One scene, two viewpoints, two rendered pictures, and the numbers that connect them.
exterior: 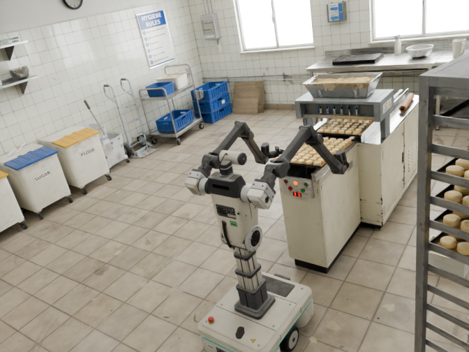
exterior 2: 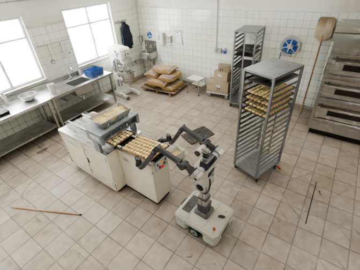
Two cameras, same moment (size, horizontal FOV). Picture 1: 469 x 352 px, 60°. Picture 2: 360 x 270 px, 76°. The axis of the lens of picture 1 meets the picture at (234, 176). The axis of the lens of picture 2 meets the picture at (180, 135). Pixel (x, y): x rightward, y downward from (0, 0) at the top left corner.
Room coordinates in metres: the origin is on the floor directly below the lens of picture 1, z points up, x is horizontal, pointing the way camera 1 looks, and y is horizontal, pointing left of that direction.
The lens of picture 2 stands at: (2.38, 1.97, 2.91)
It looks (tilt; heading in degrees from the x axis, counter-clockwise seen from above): 35 degrees down; 268
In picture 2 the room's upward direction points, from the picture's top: 4 degrees counter-clockwise
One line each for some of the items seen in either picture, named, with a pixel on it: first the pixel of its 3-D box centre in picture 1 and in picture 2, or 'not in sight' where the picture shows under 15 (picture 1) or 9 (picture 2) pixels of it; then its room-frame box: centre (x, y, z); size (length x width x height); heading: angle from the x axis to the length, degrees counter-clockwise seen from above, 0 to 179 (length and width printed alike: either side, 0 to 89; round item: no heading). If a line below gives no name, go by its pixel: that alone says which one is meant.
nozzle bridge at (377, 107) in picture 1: (343, 114); (115, 130); (3.23, -1.00, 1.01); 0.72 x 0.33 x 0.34; 49
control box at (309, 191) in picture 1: (297, 187); (160, 163); (2.57, -0.43, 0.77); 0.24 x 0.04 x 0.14; 49
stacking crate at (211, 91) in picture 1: (209, 91); not in sight; (7.36, 0.15, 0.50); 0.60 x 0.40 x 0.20; 143
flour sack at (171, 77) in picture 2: not in sight; (170, 75); (2.27, -4.51, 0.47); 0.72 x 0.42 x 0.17; 56
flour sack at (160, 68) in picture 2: not in sight; (164, 68); (2.43, -4.68, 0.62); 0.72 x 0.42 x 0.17; 147
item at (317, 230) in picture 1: (323, 202); (144, 170); (2.85, -0.67, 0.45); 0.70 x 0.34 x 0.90; 139
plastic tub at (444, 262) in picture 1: (447, 256); (175, 154); (2.35, -1.43, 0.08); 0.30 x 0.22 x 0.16; 42
